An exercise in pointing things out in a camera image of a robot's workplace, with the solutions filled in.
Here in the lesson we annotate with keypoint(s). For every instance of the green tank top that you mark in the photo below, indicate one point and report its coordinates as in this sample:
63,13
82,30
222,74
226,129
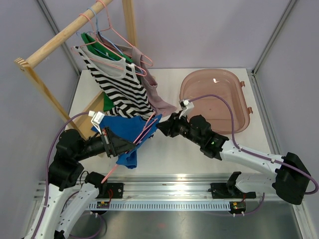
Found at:
99,50

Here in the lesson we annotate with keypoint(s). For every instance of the pink wire hanger front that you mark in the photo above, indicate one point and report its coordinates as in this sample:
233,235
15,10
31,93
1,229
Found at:
151,120

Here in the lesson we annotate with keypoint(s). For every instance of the light blue wire hanger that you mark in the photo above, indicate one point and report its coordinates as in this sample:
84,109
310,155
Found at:
95,35

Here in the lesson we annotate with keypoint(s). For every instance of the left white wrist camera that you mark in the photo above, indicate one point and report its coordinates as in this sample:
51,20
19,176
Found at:
96,119

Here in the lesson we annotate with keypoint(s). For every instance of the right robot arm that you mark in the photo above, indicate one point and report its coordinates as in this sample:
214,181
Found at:
286,176

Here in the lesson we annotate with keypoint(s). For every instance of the pink wire hanger back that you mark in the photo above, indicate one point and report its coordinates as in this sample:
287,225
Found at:
128,12

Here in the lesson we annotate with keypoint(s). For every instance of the wooden clothes rack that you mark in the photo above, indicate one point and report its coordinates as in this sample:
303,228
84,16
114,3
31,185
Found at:
27,66

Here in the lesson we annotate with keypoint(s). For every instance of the aluminium mounting rail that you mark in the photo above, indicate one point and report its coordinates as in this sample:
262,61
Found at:
180,192

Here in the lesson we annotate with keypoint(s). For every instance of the black white striped tank top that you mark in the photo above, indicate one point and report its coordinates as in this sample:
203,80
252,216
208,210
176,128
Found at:
119,82

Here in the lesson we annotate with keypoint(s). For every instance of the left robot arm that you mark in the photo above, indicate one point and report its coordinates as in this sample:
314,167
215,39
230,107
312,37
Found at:
55,220

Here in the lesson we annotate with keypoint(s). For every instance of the pink translucent plastic basin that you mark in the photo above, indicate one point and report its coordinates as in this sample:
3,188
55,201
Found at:
225,108

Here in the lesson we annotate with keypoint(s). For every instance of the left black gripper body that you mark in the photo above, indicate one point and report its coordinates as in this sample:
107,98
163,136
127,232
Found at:
105,136

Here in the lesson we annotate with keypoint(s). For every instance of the mauve tank top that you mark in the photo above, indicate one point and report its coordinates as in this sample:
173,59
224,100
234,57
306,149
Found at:
148,82

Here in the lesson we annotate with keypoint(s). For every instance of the blue tank top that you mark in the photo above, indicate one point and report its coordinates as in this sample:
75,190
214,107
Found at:
128,129

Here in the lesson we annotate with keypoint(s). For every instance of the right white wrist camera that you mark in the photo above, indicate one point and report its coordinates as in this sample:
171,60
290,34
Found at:
186,107

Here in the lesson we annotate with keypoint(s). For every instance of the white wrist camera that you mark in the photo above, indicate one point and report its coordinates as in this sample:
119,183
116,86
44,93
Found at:
186,107
96,119

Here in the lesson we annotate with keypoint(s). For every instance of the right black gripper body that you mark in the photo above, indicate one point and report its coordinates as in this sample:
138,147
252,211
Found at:
181,126

